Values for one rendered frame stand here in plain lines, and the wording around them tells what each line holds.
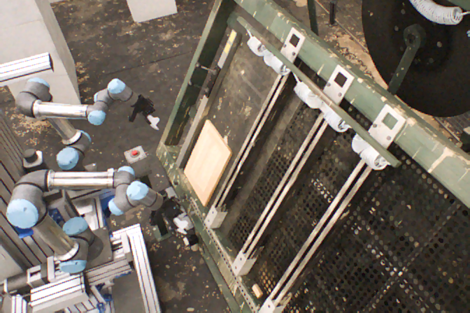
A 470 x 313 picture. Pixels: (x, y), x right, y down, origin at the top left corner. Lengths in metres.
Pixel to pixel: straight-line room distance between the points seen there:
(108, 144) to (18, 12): 1.41
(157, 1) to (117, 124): 2.07
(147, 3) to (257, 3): 3.96
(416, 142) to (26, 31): 3.67
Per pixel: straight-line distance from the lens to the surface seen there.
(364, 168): 1.79
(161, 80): 5.11
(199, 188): 2.72
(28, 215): 1.98
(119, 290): 3.32
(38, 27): 4.52
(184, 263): 3.54
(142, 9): 6.19
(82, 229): 2.32
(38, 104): 2.46
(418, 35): 2.17
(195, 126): 2.73
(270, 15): 2.20
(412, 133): 1.62
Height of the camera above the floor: 3.04
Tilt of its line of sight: 45 degrees down
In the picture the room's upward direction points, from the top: 7 degrees counter-clockwise
